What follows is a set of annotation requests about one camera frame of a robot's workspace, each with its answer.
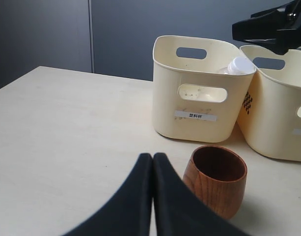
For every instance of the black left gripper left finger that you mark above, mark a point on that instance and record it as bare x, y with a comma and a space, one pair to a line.
128, 211

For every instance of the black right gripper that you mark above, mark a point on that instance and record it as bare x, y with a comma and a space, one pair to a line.
277, 29

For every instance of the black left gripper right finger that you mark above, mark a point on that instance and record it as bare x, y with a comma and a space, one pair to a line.
178, 212

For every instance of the brown wooden cup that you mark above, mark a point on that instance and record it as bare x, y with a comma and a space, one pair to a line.
217, 177

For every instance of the clear plastic cup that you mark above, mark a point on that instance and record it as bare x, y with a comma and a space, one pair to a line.
238, 66

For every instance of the cream bin middle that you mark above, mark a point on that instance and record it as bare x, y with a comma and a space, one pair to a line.
270, 117

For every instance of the cream bin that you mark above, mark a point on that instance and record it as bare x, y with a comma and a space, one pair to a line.
270, 117
191, 100

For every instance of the cream bin left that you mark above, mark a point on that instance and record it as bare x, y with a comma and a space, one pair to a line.
191, 100

